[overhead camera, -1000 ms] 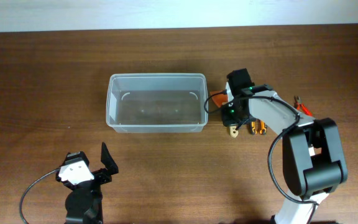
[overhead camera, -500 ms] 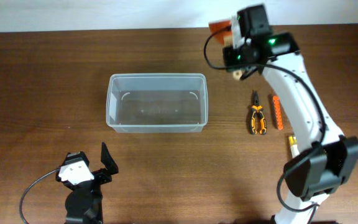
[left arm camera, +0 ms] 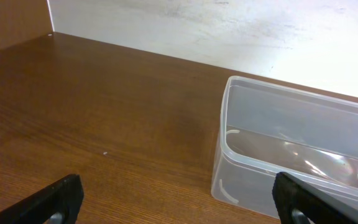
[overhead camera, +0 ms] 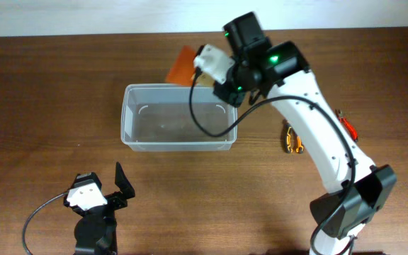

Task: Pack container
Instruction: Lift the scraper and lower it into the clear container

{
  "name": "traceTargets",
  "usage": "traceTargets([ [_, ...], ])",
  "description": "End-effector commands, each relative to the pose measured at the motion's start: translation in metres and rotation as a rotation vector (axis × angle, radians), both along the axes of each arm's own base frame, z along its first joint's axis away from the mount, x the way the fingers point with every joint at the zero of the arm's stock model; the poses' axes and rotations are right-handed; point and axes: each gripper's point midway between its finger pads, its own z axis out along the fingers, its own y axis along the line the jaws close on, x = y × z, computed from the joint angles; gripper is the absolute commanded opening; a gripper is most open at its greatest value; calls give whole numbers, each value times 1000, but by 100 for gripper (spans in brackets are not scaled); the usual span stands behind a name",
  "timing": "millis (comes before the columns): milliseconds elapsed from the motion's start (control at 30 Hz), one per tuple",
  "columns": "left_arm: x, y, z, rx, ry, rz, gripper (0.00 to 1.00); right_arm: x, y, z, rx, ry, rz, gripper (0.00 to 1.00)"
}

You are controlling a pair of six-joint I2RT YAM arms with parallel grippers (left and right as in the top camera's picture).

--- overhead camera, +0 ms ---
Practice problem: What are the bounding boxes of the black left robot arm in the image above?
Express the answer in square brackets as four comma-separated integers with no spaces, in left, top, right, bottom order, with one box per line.
[63,162,135,255]

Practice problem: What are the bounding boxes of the clear plastic container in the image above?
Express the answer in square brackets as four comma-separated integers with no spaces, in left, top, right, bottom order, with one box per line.
[120,84,238,152]

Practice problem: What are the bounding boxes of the orange black combination pliers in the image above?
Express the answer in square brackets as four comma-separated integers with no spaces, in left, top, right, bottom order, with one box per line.
[283,120,305,154]

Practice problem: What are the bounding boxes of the orange scraper wooden handle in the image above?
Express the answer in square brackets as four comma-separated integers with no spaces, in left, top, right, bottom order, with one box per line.
[165,45,196,87]

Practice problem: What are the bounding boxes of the red black side cutters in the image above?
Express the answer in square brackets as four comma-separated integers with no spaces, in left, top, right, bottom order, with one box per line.
[335,109,358,142]

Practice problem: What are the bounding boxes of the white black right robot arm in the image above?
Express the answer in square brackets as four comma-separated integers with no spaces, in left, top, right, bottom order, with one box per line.
[215,12,397,254]

